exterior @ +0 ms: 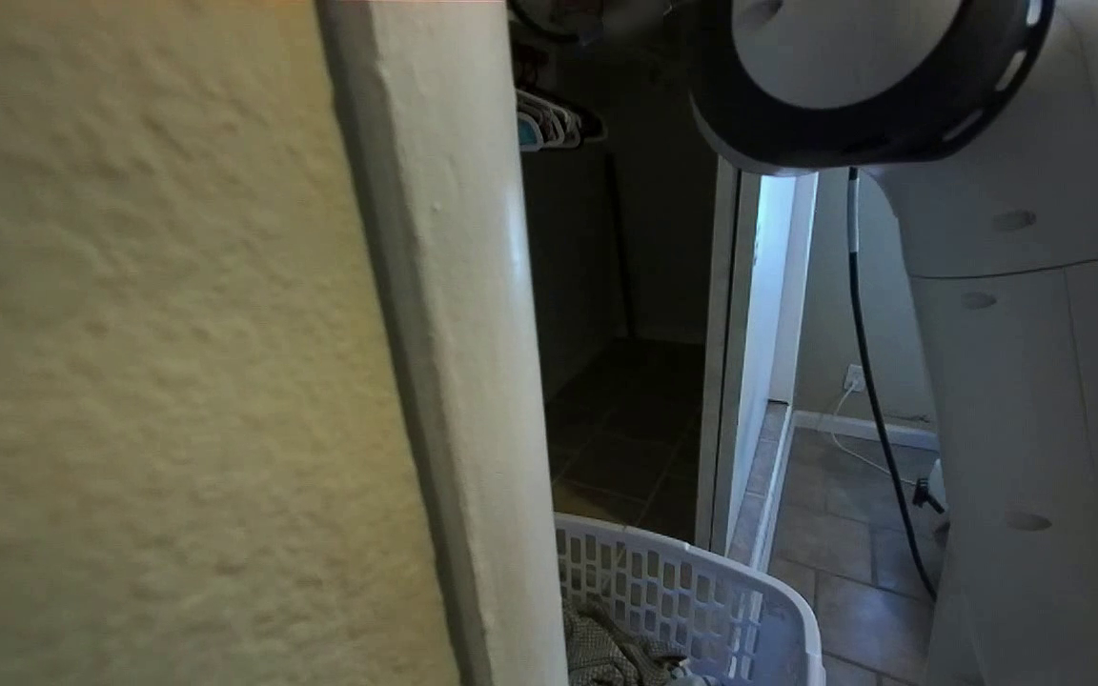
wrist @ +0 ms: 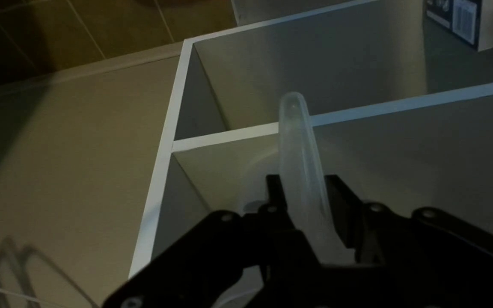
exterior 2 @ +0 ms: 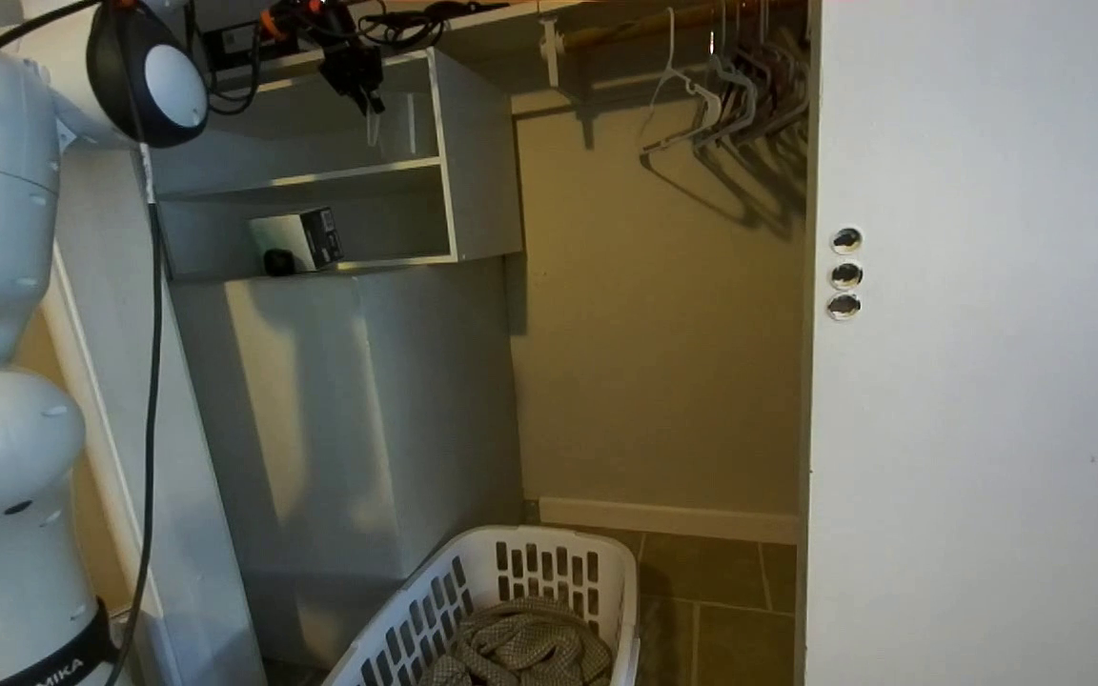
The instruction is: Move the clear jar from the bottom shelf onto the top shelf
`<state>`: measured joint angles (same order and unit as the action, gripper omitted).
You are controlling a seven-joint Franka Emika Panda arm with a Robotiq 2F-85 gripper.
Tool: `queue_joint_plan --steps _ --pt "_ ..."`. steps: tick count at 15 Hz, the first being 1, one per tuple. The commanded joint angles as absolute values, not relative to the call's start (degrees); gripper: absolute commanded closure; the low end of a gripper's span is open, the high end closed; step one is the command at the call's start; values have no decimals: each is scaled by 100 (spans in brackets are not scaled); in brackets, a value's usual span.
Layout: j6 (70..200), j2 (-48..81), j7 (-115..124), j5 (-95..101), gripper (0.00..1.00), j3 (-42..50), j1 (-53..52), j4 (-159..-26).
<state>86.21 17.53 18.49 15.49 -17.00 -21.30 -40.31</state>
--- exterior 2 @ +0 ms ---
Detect white wire hanger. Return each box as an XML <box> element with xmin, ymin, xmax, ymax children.
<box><xmin>635</xmin><ymin>9</ymin><xmax>770</xmax><ymax>231</ymax></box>

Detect dark plastic hanger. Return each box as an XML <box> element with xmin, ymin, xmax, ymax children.
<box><xmin>714</xmin><ymin>5</ymin><xmax>817</xmax><ymax>158</ymax></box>

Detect small white box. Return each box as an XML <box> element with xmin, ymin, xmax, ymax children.
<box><xmin>244</xmin><ymin>206</ymin><xmax>344</xmax><ymax>276</ymax></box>

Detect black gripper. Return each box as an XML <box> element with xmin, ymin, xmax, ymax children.
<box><xmin>312</xmin><ymin>9</ymin><xmax>387</xmax><ymax>153</ymax></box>

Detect white closet door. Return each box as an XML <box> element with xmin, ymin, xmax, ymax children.
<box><xmin>798</xmin><ymin>0</ymin><xmax>1098</xmax><ymax>686</ymax></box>

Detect grey clothes pile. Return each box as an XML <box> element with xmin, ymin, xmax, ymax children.
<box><xmin>412</xmin><ymin>604</ymin><xmax>616</xmax><ymax>686</ymax></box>

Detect orange cable connector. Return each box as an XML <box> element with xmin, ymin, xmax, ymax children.
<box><xmin>257</xmin><ymin>0</ymin><xmax>328</xmax><ymax>38</ymax></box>

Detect clear plastic jar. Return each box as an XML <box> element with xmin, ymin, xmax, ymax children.
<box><xmin>363</xmin><ymin>96</ymin><xmax>428</xmax><ymax>163</ymax></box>

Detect white two-level shelf unit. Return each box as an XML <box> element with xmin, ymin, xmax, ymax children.
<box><xmin>140</xmin><ymin>45</ymin><xmax>530</xmax><ymax>286</ymax></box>

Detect tall grey panel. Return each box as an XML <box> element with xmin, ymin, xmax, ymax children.
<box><xmin>49</xmin><ymin>146</ymin><xmax>265</xmax><ymax>686</ymax></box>

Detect white plastic laundry basket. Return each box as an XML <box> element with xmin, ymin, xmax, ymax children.
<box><xmin>321</xmin><ymin>524</ymin><xmax>645</xmax><ymax>686</ymax></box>

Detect white rod bracket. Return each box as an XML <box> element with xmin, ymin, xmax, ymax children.
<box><xmin>534</xmin><ymin>16</ymin><xmax>570</xmax><ymax>92</ymax></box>

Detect metal clothes hangers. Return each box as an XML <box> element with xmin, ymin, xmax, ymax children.
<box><xmin>685</xmin><ymin>29</ymin><xmax>817</xmax><ymax>240</ymax></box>

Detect black straps bundle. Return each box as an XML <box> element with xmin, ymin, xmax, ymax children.
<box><xmin>354</xmin><ymin>0</ymin><xmax>513</xmax><ymax>56</ymax></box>

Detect grey metal cabinet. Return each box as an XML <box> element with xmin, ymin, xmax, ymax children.
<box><xmin>171</xmin><ymin>261</ymin><xmax>530</xmax><ymax>670</ymax></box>

